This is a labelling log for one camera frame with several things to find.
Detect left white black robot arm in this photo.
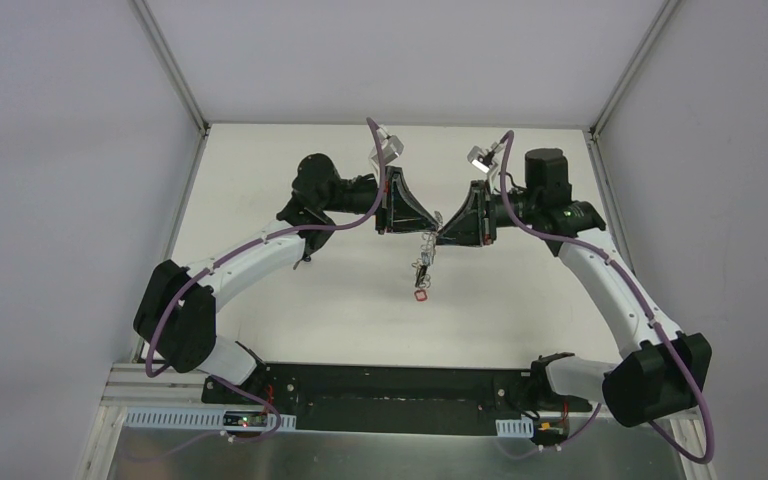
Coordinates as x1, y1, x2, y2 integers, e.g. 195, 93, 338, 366
133, 153, 439, 405

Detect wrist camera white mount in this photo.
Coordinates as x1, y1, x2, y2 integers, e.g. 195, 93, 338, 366
467, 142, 505, 178
369, 126, 404, 177

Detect key with black tag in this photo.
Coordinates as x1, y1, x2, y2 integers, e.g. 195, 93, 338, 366
292, 255, 311, 270

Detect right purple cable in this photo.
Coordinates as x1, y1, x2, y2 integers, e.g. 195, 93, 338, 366
497, 129, 717, 465

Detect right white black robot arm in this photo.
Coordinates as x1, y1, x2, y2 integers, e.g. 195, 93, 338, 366
436, 144, 712, 427

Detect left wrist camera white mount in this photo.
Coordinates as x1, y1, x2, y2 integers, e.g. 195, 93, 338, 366
369, 126, 404, 177

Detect large metal keyring disc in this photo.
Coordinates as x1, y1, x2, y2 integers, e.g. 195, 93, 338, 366
412, 232, 437, 290

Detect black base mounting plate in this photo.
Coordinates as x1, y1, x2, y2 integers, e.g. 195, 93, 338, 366
201, 360, 591, 439

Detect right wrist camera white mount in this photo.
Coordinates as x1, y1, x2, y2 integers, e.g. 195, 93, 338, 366
467, 142, 505, 178

